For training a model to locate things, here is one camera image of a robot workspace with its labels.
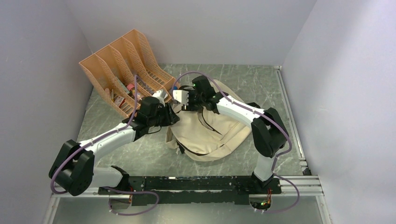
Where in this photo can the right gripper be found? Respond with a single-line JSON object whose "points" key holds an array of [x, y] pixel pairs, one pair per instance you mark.
{"points": [[189, 107]]}

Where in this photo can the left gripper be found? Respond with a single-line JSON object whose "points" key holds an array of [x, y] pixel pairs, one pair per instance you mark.
{"points": [[170, 117]]}

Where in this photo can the beige canvas backpack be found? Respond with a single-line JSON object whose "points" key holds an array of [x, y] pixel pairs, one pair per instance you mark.
{"points": [[205, 136]]}

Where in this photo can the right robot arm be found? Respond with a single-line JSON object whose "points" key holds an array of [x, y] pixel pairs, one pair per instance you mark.
{"points": [[267, 128]]}

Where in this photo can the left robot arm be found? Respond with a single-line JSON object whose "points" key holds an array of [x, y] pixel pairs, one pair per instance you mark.
{"points": [[74, 167]]}

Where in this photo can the green white card pack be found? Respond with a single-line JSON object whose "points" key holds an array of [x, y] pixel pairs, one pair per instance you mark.
{"points": [[124, 88]]}

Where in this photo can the pink-capped glitter bottle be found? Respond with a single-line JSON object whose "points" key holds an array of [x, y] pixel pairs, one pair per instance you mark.
{"points": [[132, 92]]}

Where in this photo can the red small box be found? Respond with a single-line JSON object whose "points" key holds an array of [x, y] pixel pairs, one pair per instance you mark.
{"points": [[119, 101]]}

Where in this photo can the orange plastic file organizer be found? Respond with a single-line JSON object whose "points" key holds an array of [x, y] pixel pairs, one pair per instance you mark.
{"points": [[131, 59]]}

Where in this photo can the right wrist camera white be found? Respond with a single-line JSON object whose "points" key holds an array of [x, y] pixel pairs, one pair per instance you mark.
{"points": [[181, 96]]}

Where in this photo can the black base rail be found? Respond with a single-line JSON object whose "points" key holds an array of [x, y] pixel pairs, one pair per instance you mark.
{"points": [[199, 189]]}

